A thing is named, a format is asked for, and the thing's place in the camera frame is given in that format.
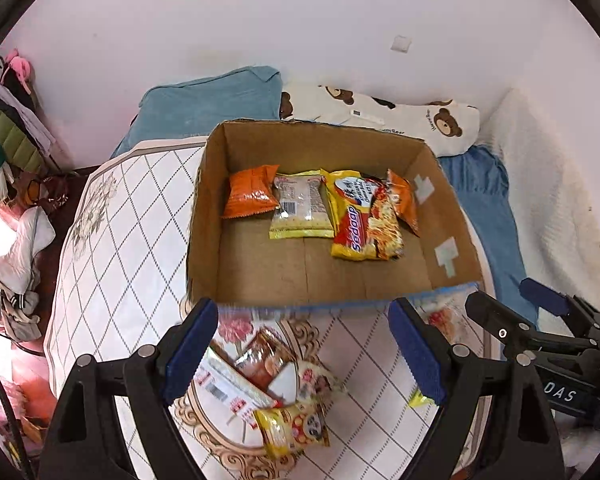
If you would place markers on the white waffle blanket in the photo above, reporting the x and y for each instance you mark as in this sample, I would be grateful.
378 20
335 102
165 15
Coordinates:
555 185

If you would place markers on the cardboard box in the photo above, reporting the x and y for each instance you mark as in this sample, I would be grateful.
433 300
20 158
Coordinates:
280 270

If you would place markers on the brown snack packet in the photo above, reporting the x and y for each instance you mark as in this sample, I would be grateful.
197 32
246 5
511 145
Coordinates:
260 360

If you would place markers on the pink plush hat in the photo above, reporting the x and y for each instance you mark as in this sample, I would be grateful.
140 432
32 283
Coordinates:
19 67

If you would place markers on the olive puffer jacket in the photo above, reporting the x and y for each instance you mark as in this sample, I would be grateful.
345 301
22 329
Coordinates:
15 137

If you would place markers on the bear print pillow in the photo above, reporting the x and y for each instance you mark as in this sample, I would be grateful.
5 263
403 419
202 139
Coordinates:
405 115

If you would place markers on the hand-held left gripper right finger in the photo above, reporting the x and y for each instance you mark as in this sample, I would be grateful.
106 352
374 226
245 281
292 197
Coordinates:
420 355

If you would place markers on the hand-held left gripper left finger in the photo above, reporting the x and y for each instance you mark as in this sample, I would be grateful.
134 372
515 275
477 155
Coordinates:
190 355

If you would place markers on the blue pillow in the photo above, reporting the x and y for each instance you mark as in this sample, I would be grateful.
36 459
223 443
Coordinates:
200 105

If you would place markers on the yellow instant noodle packet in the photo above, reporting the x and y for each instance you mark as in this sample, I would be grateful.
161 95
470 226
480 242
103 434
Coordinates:
360 230

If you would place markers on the yellow cartoon snack packet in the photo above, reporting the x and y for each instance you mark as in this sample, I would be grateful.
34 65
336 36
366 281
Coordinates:
295 427

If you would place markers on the yellow green candy packet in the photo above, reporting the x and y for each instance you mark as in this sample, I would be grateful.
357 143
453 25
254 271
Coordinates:
419 400

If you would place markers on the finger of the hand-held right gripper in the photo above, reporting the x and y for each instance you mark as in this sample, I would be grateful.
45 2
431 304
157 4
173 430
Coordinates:
545 294
490 312

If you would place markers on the clear noodle snack packet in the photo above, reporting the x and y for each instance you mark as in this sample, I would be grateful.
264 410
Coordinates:
442 320

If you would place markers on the white garment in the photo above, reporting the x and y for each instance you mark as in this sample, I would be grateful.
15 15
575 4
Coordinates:
22 245

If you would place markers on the blue bed sheet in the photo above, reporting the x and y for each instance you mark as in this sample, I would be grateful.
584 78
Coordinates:
485 210

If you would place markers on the white cartoon snack packet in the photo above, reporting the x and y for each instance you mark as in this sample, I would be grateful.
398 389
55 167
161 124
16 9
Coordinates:
315 380

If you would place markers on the white packet with red label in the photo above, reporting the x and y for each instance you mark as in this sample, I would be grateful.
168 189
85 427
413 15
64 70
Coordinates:
220 385

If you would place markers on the clear cracker packet yellow trim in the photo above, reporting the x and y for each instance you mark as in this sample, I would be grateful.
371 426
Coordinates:
300 205

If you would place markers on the orange snack packet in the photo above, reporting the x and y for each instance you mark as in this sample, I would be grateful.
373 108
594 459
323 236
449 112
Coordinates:
402 200
250 192

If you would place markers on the white wall plate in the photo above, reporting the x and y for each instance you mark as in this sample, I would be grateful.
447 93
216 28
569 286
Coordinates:
401 44

